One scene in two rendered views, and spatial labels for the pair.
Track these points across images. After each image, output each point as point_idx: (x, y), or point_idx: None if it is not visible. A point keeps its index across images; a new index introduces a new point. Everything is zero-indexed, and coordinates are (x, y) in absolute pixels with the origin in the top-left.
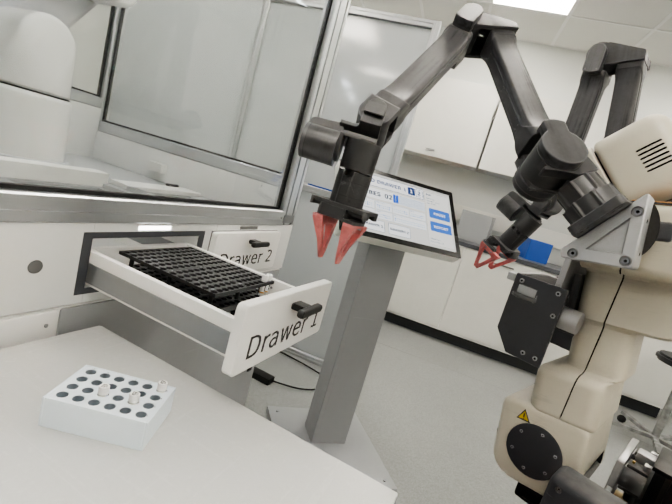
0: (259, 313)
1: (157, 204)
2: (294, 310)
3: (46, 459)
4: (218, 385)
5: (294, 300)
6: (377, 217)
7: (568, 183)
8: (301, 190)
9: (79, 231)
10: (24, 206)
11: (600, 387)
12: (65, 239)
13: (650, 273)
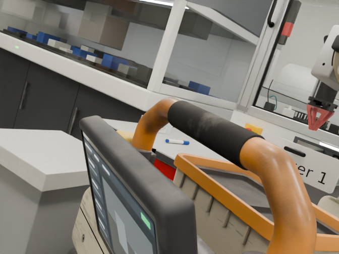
0: (269, 138)
1: (331, 134)
2: (297, 155)
3: (214, 154)
4: None
5: (296, 148)
6: (326, 103)
7: None
8: None
9: (293, 134)
10: (279, 120)
11: (323, 196)
12: (288, 136)
13: None
